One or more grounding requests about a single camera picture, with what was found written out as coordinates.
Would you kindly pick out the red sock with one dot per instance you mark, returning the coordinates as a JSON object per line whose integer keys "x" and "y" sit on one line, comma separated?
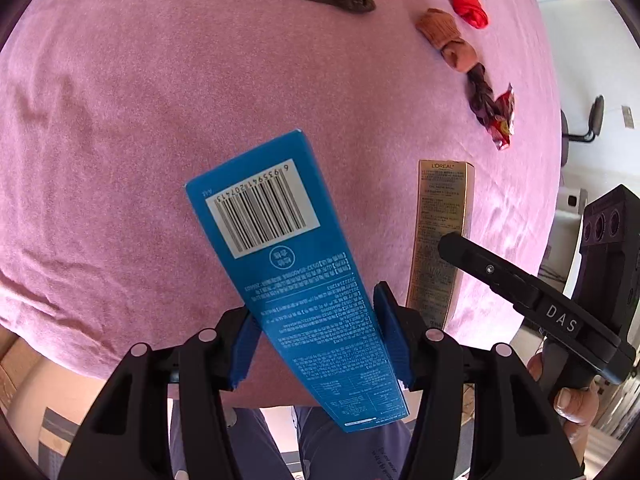
{"x": 467, "y": 2}

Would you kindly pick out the gold cardboard box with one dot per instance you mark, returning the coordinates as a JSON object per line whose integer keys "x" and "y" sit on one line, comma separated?
{"x": 440, "y": 200}

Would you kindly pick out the red candy packet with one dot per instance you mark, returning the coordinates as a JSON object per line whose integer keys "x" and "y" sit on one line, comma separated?
{"x": 502, "y": 120}

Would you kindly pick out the orange sock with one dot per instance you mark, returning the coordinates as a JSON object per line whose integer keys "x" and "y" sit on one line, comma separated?
{"x": 437, "y": 27}

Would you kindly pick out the brown and pink sock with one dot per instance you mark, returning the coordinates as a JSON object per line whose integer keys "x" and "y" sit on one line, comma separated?
{"x": 457, "y": 55}

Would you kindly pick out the blue-grey trousers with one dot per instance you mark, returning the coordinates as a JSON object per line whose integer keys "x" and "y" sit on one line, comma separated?
{"x": 350, "y": 455}

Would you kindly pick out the office chair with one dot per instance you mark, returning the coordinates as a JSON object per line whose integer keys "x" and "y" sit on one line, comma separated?
{"x": 595, "y": 112}

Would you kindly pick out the pink bed sheet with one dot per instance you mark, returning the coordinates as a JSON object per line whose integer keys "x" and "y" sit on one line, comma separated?
{"x": 125, "y": 135}

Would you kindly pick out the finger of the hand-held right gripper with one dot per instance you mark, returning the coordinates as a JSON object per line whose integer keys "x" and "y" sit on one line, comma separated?
{"x": 480, "y": 262}

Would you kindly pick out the dark purple sock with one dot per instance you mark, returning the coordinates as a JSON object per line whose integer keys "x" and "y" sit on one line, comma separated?
{"x": 480, "y": 90}

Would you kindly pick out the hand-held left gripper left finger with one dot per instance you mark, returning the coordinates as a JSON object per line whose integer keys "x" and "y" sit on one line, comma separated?
{"x": 244, "y": 342}

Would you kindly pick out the blue cardboard box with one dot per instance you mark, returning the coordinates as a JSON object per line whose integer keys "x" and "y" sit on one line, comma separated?
{"x": 280, "y": 240}

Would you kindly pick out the person's right hand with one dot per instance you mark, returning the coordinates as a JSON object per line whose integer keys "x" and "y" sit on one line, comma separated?
{"x": 572, "y": 407}

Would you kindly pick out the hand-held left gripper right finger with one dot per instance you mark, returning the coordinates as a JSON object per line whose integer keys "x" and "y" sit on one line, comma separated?
{"x": 392, "y": 330}

